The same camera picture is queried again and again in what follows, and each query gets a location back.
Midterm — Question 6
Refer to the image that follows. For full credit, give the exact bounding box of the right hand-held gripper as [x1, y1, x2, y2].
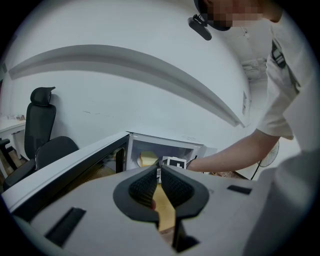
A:
[155, 155, 188, 185]

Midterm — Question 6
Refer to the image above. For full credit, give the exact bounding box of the white desk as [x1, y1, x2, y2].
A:
[0, 117, 27, 179]

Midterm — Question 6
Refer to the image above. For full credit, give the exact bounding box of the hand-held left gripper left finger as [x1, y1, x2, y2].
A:
[112, 164, 161, 223]

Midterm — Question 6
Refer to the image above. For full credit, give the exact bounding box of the black cable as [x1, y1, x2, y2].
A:
[250, 159, 266, 181]

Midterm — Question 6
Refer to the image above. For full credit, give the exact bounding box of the white floor fan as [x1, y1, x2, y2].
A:
[257, 139, 281, 181]

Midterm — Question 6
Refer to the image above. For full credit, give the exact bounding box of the black office chair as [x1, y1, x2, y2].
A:
[0, 86, 80, 193]

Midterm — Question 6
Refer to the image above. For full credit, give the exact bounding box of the person's right forearm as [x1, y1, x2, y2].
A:
[186, 127, 295, 174]

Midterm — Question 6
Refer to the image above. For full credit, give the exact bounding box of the black glass microwave door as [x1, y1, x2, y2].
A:
[0, 131, 131, 222]

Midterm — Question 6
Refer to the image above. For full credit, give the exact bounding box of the white microwave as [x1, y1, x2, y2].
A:
[126, 130, 218, 174]

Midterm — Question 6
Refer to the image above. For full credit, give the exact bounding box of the person's white shirt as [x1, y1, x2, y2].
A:
[243, 14, 320, 256]

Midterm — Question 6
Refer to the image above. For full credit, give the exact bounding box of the yellow food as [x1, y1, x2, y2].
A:
[138, 150, 159, 167]

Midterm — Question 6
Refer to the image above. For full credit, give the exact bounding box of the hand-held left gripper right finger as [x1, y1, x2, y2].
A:
[160, 164, 210, 219]

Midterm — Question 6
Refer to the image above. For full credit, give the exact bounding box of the black head-worn camera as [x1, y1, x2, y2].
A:
[187, 0, 232, 42]

